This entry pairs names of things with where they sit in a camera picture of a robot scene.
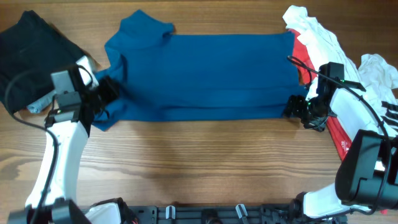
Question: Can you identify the blue polo shirt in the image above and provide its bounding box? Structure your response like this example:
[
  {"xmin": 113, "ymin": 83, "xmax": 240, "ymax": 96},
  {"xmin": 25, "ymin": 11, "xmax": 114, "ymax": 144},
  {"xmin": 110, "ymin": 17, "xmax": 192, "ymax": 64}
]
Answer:
[{"xmin": 95, "ymin": 10, "xmax": 307, "ymax": 131}]

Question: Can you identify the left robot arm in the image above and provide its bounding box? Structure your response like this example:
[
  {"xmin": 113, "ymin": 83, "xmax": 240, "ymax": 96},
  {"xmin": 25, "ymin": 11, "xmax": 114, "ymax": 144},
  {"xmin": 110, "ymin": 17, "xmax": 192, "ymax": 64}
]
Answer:
[{"xmin": 8, "ymin": 68, "xmax": 129, "ymax": 223}]

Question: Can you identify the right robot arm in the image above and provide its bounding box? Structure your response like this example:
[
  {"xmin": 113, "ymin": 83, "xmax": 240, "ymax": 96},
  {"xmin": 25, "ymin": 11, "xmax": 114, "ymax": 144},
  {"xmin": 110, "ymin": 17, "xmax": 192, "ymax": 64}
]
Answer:
[{"xmin": 284, "ymin": 62, "xmax": 397, "ymax": 221}]

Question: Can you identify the red shirt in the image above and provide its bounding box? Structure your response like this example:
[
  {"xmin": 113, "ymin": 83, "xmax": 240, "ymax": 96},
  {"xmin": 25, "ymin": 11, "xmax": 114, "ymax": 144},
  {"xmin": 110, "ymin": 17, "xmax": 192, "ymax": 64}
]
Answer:
[{"xmin": 289, "ymin": 29, "xmax": 352, "ymax": 160}]

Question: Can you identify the grey folded garment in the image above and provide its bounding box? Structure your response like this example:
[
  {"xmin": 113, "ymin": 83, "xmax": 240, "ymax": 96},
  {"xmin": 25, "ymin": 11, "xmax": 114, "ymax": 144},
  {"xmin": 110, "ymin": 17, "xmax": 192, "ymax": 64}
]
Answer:
[{"xmin": 27, "ymin": 91, "xmax": 55, "ymax": 114}]

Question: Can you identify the white printed shirt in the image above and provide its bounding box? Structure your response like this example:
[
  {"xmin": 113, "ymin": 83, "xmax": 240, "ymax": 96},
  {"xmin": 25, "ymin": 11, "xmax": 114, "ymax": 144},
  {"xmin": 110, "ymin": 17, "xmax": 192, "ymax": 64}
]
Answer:
[{"xmin": 358, "ymin": 54, "xmax": 397, "ymax": 137}]

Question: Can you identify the black folded garment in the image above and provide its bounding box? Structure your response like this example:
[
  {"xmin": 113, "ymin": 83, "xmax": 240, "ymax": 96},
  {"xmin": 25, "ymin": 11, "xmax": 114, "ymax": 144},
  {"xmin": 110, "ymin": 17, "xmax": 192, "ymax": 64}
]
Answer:
[{"xmin": 1, "ymin": 11, "xmax": 85, "ymax": 112}]

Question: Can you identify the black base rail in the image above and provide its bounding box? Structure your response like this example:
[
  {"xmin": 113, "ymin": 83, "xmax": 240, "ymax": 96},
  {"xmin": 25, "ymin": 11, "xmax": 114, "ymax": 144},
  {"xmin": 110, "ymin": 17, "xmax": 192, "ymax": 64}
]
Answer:
[{"xmin": 130, "ymin": 204, "xmax": 348, "ymax": 224}]

